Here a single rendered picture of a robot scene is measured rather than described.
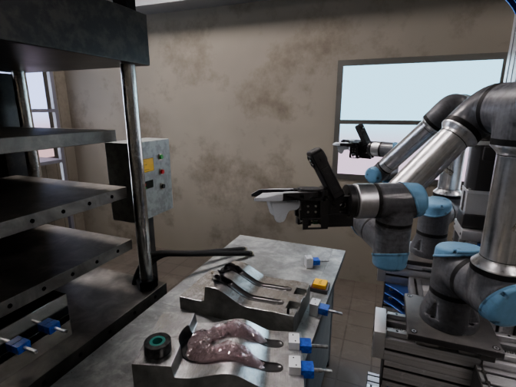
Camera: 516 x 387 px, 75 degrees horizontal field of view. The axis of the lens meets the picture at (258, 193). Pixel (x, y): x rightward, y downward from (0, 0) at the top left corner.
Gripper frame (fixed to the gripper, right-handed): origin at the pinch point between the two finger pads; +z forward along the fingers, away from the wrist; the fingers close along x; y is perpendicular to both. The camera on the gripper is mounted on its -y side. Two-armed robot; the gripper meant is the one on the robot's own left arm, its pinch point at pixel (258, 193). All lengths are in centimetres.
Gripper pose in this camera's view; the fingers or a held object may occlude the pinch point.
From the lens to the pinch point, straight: 69.2
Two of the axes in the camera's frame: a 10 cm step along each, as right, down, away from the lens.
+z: -10.0, 0.2, -0.8
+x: -0.9, -1.1, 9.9
